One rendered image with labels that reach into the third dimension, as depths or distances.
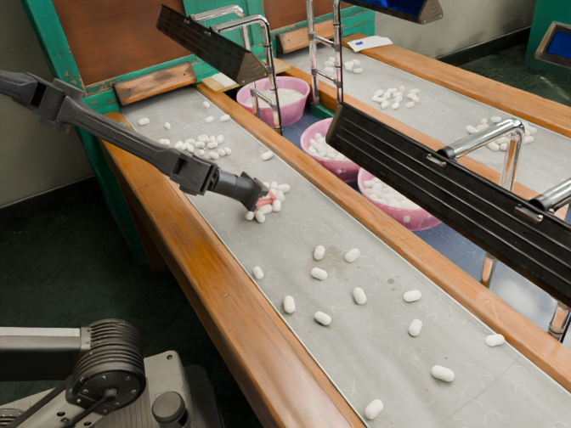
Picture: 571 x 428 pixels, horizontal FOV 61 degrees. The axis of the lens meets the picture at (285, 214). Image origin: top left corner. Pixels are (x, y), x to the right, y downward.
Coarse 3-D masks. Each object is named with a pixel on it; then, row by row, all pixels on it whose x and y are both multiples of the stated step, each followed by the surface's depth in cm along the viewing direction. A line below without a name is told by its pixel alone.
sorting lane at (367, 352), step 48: (192, 96) 186; (192, 144) 155; (240, 144) 152; (288, 192) 129; (240, 240) 115; (288, 240) 113; (336, 240) 111; (288, 288) 101; (336, 288) 100; (384, 288) 98; (432, 288) 97; (336, 336) 90; (384, 336) 89; (432, 336) 88; (480, 336) 87; (336, 384) 83; (384, 384) 82; (432, 384) 81; (480, 384) 80; (528, 384) 79
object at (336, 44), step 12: (312, 0) 152; (336, 0) 140; (312, 12) 154; (336, 12) 141; (312, 24) 156; (336, 24) 143; (312, 36) 158; (336, 36) 146; (312, 48) 161; (336, 48) 148; (312, 60) 164; (336, 60) 150; (312, 72) 166; (336, 72) 153; (312, 84) 169; (336, 84) 156; (336, 96) 159; (312, 108) 176; (324, 108) 171
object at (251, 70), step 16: (160, 16) 153; (176, 16) 143; (176, 32) 142; (192, 32) 133; (192, 48) 132; (208, 48) 125; (224, 48) 118; (240, 48) 112; (208, 64) 125; (224, 64) 117; (240, 64) 111; (256, 64) 112; (240, 80) 112; (256, 80) 114
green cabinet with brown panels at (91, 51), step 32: (32, 0) 149; (64, 0) 154; (96, 0) 159; (128, 0) 164; (160, 0) 169; (192, 0) 173; (224, 0) 180; (256, 0) 185; (288, 0) 194; (320, 0) 201; (64, 32) 159; (96, 32) 164; (128, 32) 169; (160, 32) 174; (224, 32) 186; (256, 32) 192; (64, 64) 162; (96, 64) 169; (128, 64) 174; (160, 64) 179
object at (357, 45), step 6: (348, 42) 206; (354, 42) 205; (360, 42) 202; (366, 42) 203; (372, 42) 202; (378, 42) 202; (384, 42) 201; (390, 42) 200; (354, 48) 200; (360, 48) 199
